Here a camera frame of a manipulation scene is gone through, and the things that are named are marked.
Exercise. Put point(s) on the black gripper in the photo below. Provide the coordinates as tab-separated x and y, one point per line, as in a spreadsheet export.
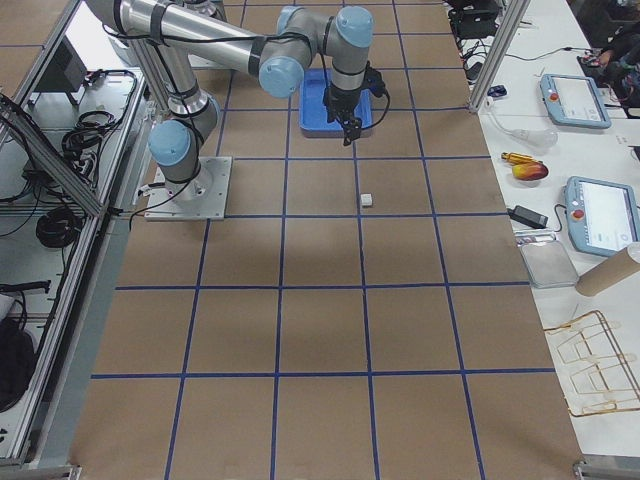
340	102

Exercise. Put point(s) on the white block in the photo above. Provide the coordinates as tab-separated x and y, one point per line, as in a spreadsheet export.
366	200

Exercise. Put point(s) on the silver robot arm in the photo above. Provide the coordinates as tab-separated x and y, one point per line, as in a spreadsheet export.
164	37

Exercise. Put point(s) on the brass cylinder tool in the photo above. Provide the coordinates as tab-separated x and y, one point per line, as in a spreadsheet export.
514	158

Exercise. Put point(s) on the red yellow mango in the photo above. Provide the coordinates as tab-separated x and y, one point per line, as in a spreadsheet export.
530	171

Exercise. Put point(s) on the black power adapter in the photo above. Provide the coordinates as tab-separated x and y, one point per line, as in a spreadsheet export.
527	217

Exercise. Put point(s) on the far teach pendant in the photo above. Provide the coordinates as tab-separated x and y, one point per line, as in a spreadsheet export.
574	101

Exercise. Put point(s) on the teach pendant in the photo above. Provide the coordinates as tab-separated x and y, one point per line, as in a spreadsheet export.
574	101
602	216

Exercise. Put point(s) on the grey metal tin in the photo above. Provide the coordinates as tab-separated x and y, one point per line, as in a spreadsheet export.
548	265

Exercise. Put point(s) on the near teach pendant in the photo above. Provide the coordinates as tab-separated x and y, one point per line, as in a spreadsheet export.
602	216

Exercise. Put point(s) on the cardboard tube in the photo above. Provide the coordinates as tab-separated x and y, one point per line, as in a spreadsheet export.
609	272

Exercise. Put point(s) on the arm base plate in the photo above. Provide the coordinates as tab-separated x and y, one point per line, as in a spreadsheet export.
205	197

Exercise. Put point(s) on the aluminium frame post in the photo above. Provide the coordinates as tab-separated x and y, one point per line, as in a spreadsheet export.
505	33

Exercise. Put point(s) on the gold wire rack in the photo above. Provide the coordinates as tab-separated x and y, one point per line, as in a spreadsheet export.
595	372

